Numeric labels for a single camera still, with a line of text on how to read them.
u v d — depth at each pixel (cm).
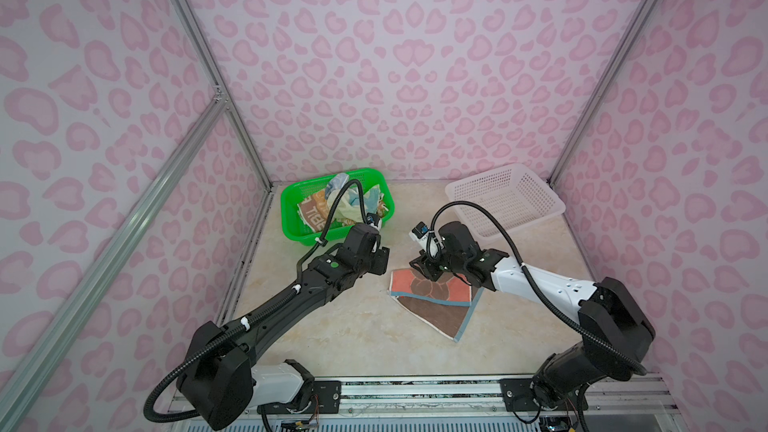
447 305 88
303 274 55
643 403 72
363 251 63
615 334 43
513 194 115
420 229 74
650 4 75
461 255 65
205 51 82
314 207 109
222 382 39
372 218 72
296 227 105
